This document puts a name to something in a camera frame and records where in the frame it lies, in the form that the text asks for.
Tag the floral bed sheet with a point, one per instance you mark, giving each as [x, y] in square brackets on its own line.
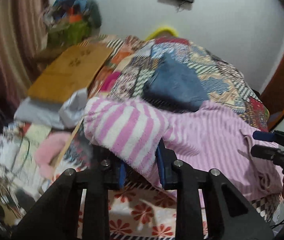
[137, 212]

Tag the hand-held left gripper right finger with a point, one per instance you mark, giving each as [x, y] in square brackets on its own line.
[160, 165]

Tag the striped orange bed sheet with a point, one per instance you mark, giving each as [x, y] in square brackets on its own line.
[107, 80]

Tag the patchwork quilt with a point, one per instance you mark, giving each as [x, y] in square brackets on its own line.
[219, 80]

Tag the bamboo lap board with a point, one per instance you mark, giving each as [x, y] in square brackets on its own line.
[69, 72]

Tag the pink striped pants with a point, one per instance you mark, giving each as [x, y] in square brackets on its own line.
[207, 140]

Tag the pink plush toy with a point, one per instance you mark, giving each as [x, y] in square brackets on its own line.
[49, 152]

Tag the blue jeans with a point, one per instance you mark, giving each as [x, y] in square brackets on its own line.
[177, 87]

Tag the striped red curtain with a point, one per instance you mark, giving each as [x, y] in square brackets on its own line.
[7, 42]

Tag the pile of clothes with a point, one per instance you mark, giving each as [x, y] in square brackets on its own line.
[74, 5]

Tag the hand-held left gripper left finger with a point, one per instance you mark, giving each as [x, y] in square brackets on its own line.
[122, 175]

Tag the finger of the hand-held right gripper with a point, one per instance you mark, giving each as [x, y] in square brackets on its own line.
[261, 135]
[261, 151]

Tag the white crumpled cloth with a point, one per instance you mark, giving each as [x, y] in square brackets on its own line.
[44, 115]

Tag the yellow foam tube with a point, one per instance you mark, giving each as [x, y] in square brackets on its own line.
[163, 31]

